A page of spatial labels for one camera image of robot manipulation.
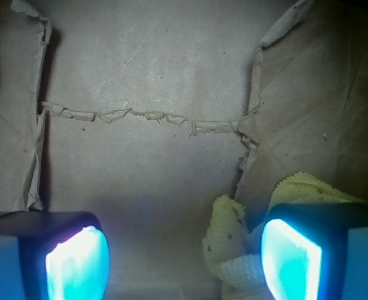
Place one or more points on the yellow microfiber cloth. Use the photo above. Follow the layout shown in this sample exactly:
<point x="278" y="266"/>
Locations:
<point x="229" y="246"/>

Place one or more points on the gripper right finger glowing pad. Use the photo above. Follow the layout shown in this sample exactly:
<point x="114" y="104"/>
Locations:
<point x="316" y="251"/>

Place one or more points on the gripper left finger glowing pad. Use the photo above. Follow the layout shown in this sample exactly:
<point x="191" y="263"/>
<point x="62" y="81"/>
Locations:
<point x="53" y="255"/>

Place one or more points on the brown paper bag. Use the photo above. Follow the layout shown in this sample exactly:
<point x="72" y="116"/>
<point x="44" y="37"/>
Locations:
<point x="144" y="112"/>

